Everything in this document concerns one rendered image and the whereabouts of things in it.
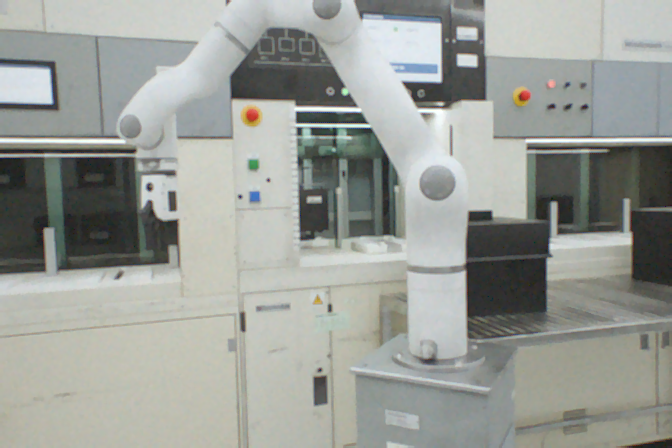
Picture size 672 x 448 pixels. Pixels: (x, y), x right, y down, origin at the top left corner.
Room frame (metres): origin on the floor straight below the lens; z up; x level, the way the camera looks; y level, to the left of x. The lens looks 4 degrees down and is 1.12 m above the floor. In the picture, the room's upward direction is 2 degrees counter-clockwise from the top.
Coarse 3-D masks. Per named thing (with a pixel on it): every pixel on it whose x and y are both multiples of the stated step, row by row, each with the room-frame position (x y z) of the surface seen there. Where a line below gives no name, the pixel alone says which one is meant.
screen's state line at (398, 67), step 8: (392, 64) 1.85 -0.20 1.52; (400, 64) 1.86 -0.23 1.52; (408, 64) 1.87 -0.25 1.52; (416, 64) 1.87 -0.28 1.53; (424, 64) 1.88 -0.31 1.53; (432, 64) 1.89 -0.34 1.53; (400, 72) 1.86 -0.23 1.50; (408, 72) 1.87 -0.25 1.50; (416, 72) 1.87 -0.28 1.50; (424, 72) 1.88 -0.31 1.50; (432, 72) 1.89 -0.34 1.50
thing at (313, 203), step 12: (300, 168) 2.37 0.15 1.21; (300, 180) 2.37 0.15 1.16; (300, 192) 2.29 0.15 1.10; (312, 192) 2.30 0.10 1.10; (324, 192) 2.32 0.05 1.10; (300, 204) 2.29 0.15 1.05; (312, 204) 2.30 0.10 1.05; (324, 204) 2.32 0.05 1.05; (300, 216) 2.29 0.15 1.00; (312, 216) 2.30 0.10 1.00; (324, 216) 2.32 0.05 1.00; (300, 228) 2.29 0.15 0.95; (312, 228) 2.30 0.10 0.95; (324, 228) 2.32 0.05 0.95
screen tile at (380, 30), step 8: (368, 24) 1.83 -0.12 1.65; (376, 24) 1.83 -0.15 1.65; (384, 24) 1.84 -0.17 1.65; (392, 24) 1.85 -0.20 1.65; (400, 24) 1.86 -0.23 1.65; (368, 32) 1.83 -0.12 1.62; (376, 32) 1.83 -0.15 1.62; (384, 32) 1.84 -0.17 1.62; (392, 32) 1.85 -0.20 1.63; (400, 32) 1.86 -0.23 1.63; (392, 40) 1.85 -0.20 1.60; (400, 40) 1.86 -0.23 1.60; (384, 48) 1.84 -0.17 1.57; (392, 48) 1.85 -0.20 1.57; (400, 48) 1.86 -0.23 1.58; (384, 56) 1.84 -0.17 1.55; (392, 56) 1.85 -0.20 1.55; (400, 56) 1.86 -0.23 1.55
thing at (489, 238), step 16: (480, 224) 1.47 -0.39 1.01; (496, 224) 1.47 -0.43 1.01; (512, 224) 1.48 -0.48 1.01; (528, 224) 1.49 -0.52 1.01; (544, 224) 1.50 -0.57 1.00; (480, 240) 1.46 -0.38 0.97; (496, 240) 1.47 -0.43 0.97; (512, 240) 1.48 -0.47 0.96; (528, 240) 1.49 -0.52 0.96; (544, 240) 1.50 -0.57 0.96; (480, 256) 1.46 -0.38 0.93; (496, 256) 1.47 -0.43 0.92; (512, 256) 1.48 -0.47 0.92; (528, 256) 1.49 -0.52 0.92; (544, 256) 1.50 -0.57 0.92
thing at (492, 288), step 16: (480, 272) 1.47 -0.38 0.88; (496, 272) 1.48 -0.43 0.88; (512, 272) 1.49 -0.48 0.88; (528, 272) 1.50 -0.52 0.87; (544, 272) 1.51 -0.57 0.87; (480, 288) 1.47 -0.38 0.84; (496, 288) 1.48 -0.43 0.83; (512, 288) 1.49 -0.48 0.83; (528, 288) 1.50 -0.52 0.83; (544, 288) 1.51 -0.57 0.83; (480, 304) 1.47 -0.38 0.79; (496, 304) 1.48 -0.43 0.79; (512, 304) 1.49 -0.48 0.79; (528, 304) 1.50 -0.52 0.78; (544, 304) 1.51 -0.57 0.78
